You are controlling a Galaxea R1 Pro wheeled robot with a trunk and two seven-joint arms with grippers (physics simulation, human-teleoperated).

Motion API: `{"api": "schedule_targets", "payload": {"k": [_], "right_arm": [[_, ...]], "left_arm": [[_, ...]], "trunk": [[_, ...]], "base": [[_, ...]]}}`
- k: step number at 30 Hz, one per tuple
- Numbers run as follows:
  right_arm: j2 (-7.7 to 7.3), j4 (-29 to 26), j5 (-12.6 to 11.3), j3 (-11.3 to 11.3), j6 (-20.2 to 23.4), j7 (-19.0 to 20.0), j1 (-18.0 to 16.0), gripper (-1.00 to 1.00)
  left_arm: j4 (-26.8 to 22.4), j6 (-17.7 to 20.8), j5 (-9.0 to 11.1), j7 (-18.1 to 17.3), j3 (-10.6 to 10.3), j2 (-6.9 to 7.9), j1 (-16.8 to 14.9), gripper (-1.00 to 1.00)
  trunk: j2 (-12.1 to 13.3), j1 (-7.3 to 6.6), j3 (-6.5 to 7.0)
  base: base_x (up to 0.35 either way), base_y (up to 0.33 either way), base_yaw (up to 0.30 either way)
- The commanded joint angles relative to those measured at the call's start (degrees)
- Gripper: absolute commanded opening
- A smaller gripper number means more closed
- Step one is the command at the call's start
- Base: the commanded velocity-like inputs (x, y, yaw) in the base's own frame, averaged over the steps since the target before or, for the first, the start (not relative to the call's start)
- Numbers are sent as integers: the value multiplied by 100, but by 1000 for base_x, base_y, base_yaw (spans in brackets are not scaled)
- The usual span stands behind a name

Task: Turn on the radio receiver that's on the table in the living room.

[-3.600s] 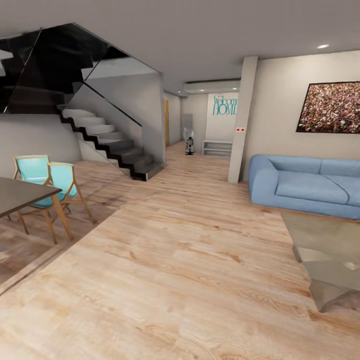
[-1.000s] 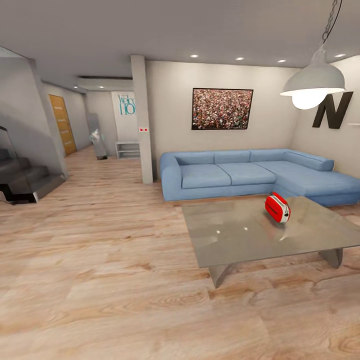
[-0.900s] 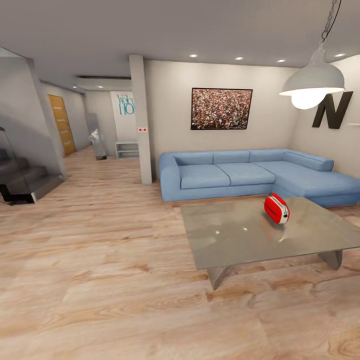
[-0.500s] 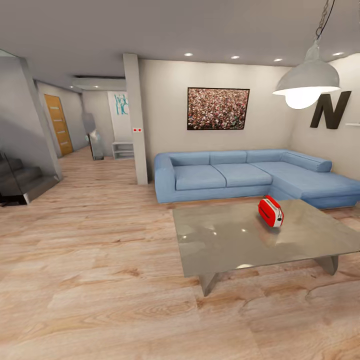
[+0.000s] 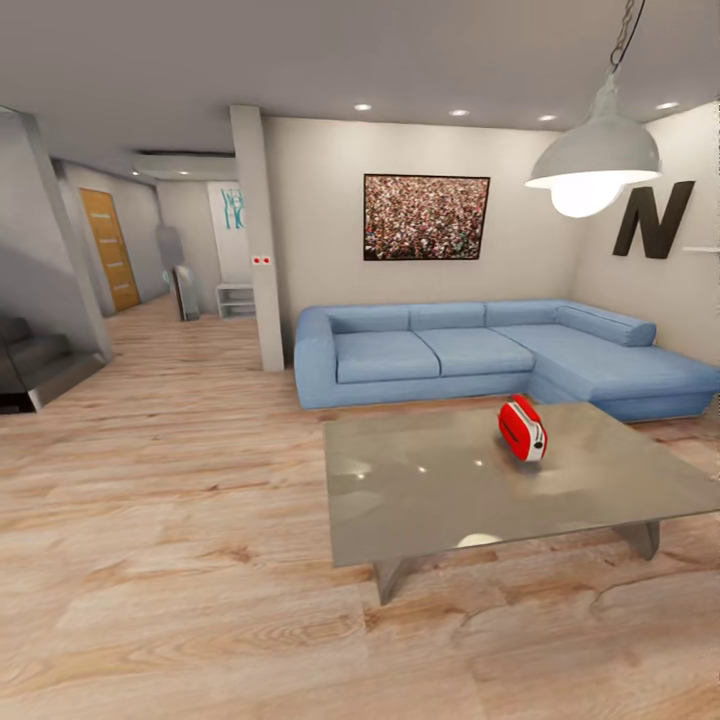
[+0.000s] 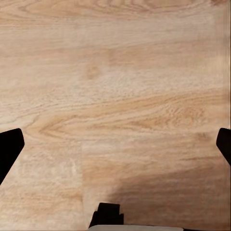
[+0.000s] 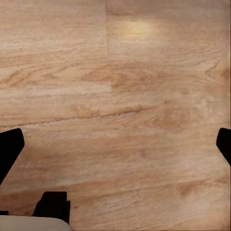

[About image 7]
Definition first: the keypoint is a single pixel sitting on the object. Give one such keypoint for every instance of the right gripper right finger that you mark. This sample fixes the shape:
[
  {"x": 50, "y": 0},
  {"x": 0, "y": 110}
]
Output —
[{"x": 224, "y": 143}]

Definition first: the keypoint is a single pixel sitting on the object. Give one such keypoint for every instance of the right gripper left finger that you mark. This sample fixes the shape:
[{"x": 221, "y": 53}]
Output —
[{"x": 11, "y": 144}]

